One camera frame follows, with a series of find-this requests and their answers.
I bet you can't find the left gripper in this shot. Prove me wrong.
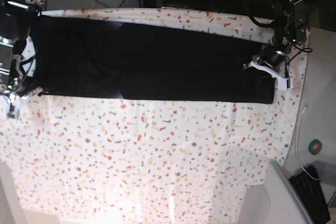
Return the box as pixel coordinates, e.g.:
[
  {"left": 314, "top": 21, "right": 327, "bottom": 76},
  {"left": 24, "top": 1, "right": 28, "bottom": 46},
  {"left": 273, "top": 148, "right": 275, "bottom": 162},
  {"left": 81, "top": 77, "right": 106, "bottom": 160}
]
[{"left": 252, "top": 43, "right": 291, "bottom": 73}]

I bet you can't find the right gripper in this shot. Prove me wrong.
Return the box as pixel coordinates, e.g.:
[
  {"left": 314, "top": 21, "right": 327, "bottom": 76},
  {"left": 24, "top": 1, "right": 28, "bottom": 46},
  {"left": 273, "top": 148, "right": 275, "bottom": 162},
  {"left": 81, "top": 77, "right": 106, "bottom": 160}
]
[{"left": 14, "top": 81, "right": 39, "bottom": 98}]

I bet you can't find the black t-shirt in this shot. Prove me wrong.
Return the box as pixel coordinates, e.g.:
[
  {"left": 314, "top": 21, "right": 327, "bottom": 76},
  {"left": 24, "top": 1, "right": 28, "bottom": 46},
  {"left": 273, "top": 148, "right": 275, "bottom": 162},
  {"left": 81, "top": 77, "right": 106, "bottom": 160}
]
[{"left": 30, "top": 16, "right": 275, "bottom": 104}]

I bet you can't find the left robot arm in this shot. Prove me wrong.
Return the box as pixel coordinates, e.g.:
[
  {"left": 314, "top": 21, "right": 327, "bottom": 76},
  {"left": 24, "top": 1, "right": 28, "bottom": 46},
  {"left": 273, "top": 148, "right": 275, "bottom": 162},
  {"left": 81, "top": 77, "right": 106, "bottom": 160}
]
[{"left": 244, "top": 0, "right": 313, "bottom": 73}]

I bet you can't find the terrazzo pattern tablecloth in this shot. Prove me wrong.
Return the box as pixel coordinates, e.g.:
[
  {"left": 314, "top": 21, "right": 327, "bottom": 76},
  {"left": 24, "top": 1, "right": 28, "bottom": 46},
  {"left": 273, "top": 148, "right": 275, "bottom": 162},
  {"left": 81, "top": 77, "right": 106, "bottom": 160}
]
[{"left": 1, "top": 8, "right": 308, "bottom": 223}]

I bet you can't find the black keyboard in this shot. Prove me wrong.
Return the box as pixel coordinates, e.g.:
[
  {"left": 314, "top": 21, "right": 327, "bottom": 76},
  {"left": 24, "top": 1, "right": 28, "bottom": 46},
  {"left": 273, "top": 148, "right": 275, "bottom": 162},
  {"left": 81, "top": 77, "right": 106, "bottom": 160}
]
[{"left": 289, "top": 165, "right": 331, "bottom": 224}]

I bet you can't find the grey laptop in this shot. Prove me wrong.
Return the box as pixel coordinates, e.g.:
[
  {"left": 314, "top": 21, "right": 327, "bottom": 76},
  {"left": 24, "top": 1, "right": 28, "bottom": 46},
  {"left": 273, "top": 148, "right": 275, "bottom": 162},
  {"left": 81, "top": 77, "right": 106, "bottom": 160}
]
[{"left": 264, "top": 161, "right": 313, "bottom": 224}]

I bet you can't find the white cable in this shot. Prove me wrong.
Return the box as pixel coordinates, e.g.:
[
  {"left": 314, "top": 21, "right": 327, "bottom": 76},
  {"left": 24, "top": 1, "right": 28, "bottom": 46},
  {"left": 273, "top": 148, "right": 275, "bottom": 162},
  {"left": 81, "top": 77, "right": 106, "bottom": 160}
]
[{"left": 295, "top": 105, "right": 322, "bottom": 181}]

